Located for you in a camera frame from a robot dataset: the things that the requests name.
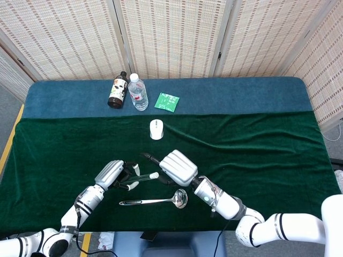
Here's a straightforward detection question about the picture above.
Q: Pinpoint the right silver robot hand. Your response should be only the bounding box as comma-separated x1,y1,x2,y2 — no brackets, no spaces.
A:
140,149,198,187

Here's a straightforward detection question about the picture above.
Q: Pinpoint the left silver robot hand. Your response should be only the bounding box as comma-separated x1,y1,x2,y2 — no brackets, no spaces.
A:
94,160,140,191

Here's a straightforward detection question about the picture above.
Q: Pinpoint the clear glass tube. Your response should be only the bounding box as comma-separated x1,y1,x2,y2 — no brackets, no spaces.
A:
125,173,155,184

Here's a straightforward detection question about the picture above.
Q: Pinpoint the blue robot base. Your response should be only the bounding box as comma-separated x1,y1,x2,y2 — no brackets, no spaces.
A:
111,230,228,257

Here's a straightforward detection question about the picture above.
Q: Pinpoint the stainless steel ladle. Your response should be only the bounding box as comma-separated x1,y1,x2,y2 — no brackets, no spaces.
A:
118,188,189,209

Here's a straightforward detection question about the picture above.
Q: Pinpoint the white computer mouse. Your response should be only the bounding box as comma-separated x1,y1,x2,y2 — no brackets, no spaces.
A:
149,119,164,140

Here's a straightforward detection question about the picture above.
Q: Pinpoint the dark green velvet cloth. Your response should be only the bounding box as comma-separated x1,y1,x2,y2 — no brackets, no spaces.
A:
0,111,342,236

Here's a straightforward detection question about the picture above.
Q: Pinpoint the green foil packet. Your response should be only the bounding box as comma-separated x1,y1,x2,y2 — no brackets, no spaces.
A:
154,92,180,114

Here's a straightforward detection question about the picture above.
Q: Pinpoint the crumpled white paper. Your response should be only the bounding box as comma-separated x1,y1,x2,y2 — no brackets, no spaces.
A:
98,231,116,250

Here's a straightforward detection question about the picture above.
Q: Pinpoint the flat black device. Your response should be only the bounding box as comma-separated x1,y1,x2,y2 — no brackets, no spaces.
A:
139,231,159,241

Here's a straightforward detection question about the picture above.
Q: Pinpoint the dark brown labelled bottle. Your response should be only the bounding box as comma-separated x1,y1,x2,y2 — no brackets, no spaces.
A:
107,71,128,109

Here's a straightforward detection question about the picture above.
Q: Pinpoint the clear plastic water bottle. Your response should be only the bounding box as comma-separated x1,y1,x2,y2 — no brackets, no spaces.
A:
128,73,149,111

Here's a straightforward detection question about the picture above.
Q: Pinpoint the blue table cover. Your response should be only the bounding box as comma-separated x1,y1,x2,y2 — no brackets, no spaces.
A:
20,77,314,119

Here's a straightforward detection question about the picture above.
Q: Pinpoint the woven bamboo screen panel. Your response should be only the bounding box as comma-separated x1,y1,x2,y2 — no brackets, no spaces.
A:
114,0,233,80
281,0,343,132
0,48,35,104
214,0,335,78
0,0,129,81

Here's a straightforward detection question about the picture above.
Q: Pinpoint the thin white cable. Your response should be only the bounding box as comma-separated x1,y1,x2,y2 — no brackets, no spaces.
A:
321,128,343,141

